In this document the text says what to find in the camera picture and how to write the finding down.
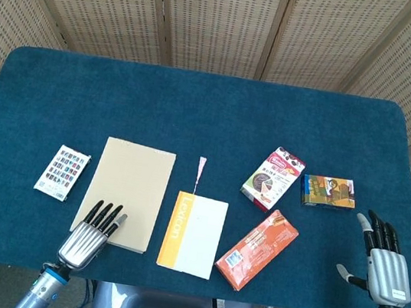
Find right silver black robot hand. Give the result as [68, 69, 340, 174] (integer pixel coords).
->
[331, 206, 411, 308]

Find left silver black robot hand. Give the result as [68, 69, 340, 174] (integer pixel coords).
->
[55, 195, 131, 277]

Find large tan lined notepad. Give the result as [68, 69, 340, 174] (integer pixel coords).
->
[67, 132, 179, 258]

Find black box with picture grid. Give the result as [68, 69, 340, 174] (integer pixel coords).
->
[31, 140, 94, 205]

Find blue cartoon print box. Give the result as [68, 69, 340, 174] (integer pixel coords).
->
[297, 172, 360, 215]

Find yellow white Lexicon notebook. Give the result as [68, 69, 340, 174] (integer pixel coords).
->
[155, 188, 230, 282]

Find orange snack box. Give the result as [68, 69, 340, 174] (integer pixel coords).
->
[210, 201, 302, 300]

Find pink tassel bookmark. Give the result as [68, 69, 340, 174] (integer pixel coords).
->
[192, 156, 208, 197]

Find red white cookie box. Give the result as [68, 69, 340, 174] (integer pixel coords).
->
[237, 141, 310, 218]

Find blue table mat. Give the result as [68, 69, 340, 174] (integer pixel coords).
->
[0, 41, 411, 308]

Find woven wooden folding screen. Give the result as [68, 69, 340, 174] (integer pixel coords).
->
[0, 0, 411, 308]

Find dark floor cables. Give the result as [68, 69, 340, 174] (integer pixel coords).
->
[76, 278, 99, 308]

